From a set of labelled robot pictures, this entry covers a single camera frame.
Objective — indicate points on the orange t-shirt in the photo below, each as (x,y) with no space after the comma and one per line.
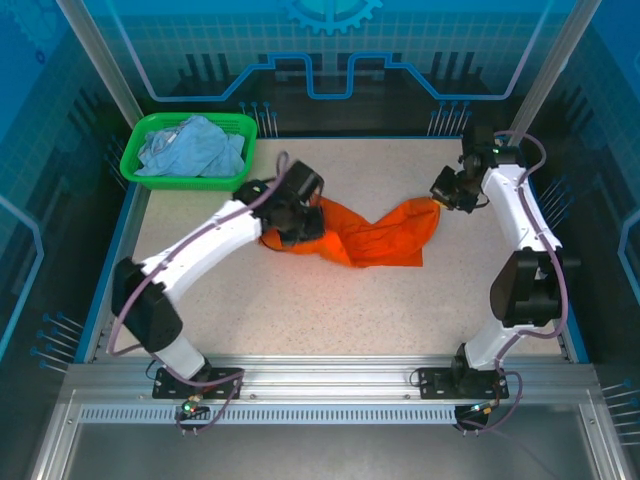
(370,240)

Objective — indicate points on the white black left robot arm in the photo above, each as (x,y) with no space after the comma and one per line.
(210,240)

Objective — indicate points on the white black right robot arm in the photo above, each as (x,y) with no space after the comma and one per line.
(515,210)

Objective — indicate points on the light blue t-shirt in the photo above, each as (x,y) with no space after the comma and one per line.
(195,147)

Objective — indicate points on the green plastic basket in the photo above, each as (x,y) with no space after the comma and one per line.
(150,180)

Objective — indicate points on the aluminium frame post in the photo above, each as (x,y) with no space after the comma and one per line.
(550,70)
(102,65)

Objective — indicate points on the aluminium frame rail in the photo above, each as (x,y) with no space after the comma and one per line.
(325,375)

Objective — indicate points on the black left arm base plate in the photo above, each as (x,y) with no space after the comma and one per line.
(227,375)

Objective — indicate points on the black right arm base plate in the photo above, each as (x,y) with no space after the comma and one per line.
(432,382)

